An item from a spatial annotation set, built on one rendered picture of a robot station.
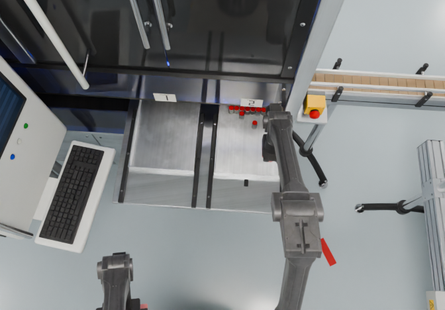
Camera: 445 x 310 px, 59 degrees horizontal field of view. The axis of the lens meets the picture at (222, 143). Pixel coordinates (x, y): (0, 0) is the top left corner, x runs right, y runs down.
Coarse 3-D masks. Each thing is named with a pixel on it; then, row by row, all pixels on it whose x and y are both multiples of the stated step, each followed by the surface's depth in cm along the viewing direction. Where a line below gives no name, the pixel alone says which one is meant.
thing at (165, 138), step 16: (144, 112) 168; (160, 112) 168; (176, 112) 168; (192, 112) 168; (144, 128) 165; (160, 128) 165; (176, 128) 165; (192, 128) 165; (144, 144) 162; (160, 144) 162; (176, 144) 162; (192, 144) 162; (144, 160) 160; (160, 160) 160; (176, 160) 160; (192, 160) 160
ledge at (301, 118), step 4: (300, 108) 169; (300, 112) 168; (324, 112) 168; (300, 116) 167; (304, 116) 167; (308, 116) 167; (320, 116) 167; (324, 116) 167; (296, 120) 168; (300, 120) 167; (304, 120) 167; (308, 120) 167; (312, 120) 167; (316, 120) 167; (320, 120) 167; (324, 120) 167; (320, 124) 168; (324, 124) 168
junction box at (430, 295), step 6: (426, 294) 180; (432, 294) 175; (438, 294) 173; (444, 294) 173; (426, 300) 180; (432, 300) 175; (438, 300) 172; (444, 300) 172; (432, 306) 174; (438, 306) 171; (444, 306) 171
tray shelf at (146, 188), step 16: (128, 112) 168; (208, 112) 168; (128, 128) 165; (208, 128) 165; (208, 144) 163; (208, 160) 160; (128, 176) 158; (144, 176) 158; (160, 176) 158; (176, 176) 158; (192, 176) 158; (208, 176) 158; (224, 176) 158; (128, 192) 155; (144, 192) 155; (160, 192) 155; (176, 192) 155; (192, 192) 155; (224, 192) 155; (240, 192) 155; (256, 192) 155; (192, 208) 153; (224, 208) 153; (240, 208) 153; (256, 208) 153
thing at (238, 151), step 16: (224, 112) 168; (224, 128) 165; (240, 128) 165; (256, 128) 165; (224, 144) 162; (240, 144) 162; (256, 144) 162; (224, 160) 160; (240, 160) 160; (256, 160) 160; (240, 176) 157; (256, 176) 156; (272, 176) 154
